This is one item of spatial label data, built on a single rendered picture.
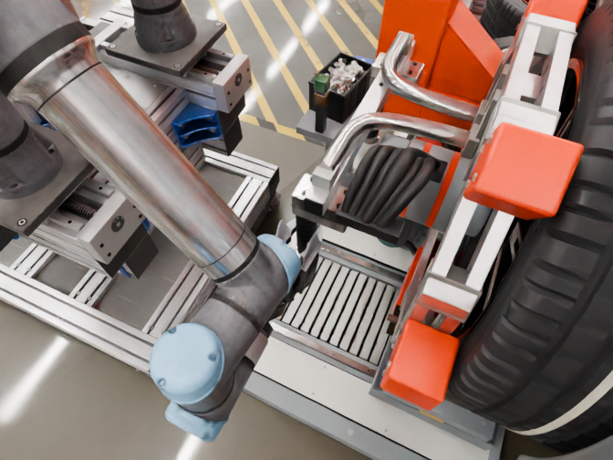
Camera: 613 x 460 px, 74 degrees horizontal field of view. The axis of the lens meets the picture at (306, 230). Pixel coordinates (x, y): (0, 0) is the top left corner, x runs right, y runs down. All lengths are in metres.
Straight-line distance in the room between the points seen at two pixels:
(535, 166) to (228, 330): 0.35
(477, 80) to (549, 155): 0.81
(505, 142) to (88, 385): 1.47
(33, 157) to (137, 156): 0.49
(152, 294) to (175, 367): 0.98
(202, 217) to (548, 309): 0.37
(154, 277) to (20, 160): 0.68
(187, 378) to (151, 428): 1.08
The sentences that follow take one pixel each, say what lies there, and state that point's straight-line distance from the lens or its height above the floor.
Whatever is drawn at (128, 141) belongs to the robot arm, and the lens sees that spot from 0.43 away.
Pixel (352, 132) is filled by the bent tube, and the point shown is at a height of 1.01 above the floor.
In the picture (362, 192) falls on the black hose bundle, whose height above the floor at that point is 1.01.
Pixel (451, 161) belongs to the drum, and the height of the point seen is 0.92.
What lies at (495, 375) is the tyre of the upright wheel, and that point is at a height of 0.93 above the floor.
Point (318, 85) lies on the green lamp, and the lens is 1.28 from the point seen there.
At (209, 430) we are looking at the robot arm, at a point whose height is 0.87.
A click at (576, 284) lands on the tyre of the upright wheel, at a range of 0.48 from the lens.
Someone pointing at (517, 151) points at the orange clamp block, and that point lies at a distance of 0.43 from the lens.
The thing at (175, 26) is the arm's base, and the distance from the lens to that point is 1.14.
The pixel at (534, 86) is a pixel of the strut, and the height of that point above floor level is 1.09.
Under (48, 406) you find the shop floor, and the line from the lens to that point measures 1.67.
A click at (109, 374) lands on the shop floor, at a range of 1.61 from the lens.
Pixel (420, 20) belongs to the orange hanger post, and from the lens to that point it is 1.16.
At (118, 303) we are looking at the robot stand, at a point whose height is 0.21.
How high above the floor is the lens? 1.43
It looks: 57 degrees down
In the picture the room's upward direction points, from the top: straight up
